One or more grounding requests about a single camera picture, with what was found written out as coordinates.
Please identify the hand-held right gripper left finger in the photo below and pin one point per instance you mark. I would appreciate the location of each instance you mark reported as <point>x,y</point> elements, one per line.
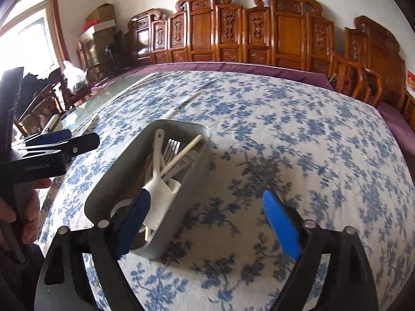
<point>136,220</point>

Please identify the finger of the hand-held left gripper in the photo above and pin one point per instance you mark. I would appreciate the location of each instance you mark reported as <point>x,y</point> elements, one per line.
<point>52,137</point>
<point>81,144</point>

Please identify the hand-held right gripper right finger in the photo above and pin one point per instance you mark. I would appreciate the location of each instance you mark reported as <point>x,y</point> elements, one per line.
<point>282,220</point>

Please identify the white plastic fork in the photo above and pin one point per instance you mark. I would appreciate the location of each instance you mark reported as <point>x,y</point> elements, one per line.
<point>159,197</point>

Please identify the grey metal tray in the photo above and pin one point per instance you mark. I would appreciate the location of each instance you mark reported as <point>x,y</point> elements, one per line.
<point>191,201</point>

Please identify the metal forks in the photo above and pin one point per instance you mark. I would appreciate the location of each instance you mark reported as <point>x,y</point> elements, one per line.
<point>181,154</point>

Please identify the person's left hand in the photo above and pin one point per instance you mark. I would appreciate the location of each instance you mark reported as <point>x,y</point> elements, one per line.
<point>30,213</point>

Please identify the clear plastic bag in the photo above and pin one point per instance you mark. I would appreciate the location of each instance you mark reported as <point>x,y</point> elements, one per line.
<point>75,77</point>

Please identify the blue floral tablecloth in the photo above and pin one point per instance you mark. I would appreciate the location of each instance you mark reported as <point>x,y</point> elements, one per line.
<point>275,136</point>

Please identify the cardboard boxes stack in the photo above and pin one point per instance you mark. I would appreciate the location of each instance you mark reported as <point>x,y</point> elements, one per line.
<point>107,47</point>

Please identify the wood-framed window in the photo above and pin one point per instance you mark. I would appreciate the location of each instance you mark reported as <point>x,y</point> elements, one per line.
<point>26,32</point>

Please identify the white flat box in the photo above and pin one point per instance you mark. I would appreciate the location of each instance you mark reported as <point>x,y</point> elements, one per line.
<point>100,27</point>

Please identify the red flowers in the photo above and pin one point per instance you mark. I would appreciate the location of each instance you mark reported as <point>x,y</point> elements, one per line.
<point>90,24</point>

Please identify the brown cardboard box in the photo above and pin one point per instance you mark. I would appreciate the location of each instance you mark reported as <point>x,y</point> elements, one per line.
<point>102,13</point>

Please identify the purple armchair cushion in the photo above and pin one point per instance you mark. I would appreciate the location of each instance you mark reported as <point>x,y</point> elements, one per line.
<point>398,126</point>

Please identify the purple sofa cushion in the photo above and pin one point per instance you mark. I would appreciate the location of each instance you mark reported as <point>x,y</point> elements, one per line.
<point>227,66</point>

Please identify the carved wooden sofa bench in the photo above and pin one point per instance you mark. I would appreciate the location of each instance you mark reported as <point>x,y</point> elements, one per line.
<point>227,29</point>

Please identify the carved wooden armchair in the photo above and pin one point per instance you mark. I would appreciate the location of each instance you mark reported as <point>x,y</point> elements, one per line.
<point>373,48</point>

